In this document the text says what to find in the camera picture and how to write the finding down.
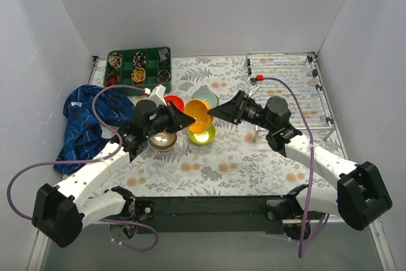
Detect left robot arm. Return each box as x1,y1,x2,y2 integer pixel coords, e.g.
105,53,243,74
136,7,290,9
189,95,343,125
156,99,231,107
32,100,195,248

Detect lime green bowl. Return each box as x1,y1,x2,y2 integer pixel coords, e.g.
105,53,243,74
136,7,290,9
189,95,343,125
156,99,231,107
188,124,216,146

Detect blue plaid shirt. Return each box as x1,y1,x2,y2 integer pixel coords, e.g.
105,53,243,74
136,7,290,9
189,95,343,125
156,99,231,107
56,85,134,161

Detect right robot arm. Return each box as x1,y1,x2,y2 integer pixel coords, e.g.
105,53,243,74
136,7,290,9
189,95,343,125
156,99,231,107
208,91,393,230

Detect rolled tie brown black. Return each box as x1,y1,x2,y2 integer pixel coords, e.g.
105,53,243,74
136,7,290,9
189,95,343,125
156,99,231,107
157,69,171,84

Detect pale green bowl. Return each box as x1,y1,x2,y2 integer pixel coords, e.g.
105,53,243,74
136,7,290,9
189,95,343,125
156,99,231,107
192,89,219,108

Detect rolled tie yellow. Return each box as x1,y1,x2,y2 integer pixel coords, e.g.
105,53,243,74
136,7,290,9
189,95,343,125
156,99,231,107
131,68,146,85

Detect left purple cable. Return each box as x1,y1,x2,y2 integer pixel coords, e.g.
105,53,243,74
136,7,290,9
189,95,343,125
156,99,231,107
6,85,159,251

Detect purple cable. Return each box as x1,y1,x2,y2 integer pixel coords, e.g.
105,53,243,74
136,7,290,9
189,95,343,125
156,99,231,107
6,85,159,251
263,76,331,259

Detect rolled tie pink brown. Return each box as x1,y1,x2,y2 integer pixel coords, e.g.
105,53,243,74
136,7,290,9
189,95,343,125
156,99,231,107
108,52,122,70

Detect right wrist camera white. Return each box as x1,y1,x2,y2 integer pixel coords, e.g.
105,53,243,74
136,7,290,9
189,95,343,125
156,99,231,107
248,75,264,97

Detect beige bowl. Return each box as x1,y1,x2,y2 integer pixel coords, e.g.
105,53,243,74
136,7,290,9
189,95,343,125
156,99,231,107
150,142,175,151

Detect yellow orange bowl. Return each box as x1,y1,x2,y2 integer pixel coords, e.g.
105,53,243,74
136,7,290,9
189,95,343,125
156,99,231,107
183,99,213,133

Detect black brown bowl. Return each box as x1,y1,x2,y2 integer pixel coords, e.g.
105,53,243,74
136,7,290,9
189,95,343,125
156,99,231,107
149,131,177,146

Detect rolled tie red black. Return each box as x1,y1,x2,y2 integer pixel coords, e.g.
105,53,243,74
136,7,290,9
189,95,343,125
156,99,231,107
105,72,120,87

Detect rolled tie black dotted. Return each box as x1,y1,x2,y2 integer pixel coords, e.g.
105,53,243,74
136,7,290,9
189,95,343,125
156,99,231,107
133,51,147,69

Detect rolled tie dark grey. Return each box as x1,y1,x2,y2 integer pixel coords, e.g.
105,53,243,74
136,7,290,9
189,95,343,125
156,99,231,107
158,48,171,67

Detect green compartment tray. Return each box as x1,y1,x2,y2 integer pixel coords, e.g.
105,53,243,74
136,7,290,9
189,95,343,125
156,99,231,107
103,46,172,96

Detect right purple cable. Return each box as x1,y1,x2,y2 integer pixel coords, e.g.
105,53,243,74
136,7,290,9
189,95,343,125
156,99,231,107
263,76,331,259

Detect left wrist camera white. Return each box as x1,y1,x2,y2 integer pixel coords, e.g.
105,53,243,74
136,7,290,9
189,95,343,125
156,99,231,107
144,84,167,106

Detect metal dish rack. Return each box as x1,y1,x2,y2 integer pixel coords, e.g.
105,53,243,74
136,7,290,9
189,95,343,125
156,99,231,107
244,51,335,143

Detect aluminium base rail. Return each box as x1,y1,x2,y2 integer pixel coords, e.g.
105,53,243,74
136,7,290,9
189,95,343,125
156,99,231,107
37,196,397,226

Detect floral table mat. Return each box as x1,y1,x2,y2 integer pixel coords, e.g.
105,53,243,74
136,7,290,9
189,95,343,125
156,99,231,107
96,56,346,197

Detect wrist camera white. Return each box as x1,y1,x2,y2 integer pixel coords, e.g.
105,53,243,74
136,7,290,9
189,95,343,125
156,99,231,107
144,84,167,106
248,75,264,97

